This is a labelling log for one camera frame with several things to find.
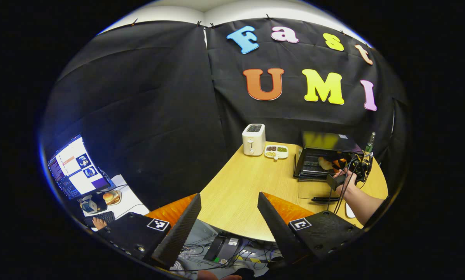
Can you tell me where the black backdrop cloth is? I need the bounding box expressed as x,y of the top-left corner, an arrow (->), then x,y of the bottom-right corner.
38,17 -> 410,212

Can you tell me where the black power box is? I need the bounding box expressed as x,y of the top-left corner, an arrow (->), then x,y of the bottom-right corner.
203,234 -> 241,265

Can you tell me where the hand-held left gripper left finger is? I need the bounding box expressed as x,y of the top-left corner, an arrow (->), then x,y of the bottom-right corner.
94,193 -> 202,270

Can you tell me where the black electric oven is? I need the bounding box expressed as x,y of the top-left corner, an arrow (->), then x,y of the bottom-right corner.
294,131 -> 363,203

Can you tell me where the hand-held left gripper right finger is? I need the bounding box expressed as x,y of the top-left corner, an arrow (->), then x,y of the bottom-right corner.
257,192 -> 363,266

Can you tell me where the computer monitor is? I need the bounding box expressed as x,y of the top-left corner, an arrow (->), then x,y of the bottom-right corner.
47,134 -> 116,214

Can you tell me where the white toaster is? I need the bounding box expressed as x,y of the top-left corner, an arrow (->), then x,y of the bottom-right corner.
242,124 -> 266,156

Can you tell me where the white divided snack dish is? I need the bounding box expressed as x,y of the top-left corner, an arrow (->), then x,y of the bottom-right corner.
264,145 -> 289,161

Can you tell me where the bundle of floor cables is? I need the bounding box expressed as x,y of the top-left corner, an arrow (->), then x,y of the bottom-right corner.
178,233 -> 285,275

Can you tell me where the black keyboard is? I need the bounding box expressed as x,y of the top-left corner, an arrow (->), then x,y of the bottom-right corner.
84,211 -> 116,228

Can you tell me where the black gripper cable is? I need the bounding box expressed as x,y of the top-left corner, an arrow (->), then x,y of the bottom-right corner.
328,156 -> 360,214

